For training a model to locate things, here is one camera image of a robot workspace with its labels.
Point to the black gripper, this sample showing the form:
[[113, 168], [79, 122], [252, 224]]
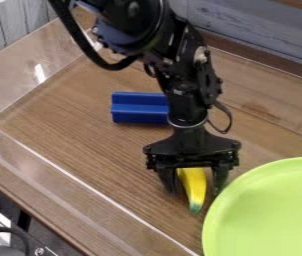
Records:
[[192, 148]]

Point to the yellow toy banana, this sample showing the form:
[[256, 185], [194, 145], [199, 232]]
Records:
[[194, 181]]

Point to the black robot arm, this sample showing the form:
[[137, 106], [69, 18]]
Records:
[[145, 32]]

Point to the green plate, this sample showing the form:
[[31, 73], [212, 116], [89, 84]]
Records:
[[254, 219]]

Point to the blue plastic block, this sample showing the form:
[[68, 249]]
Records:
[[139, 107]]

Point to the clear acrylic barrier wall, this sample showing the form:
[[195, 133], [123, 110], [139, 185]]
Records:
[[72, 167]]

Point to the clear acrylic corner bracket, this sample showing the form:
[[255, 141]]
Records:
[[91, 40]]

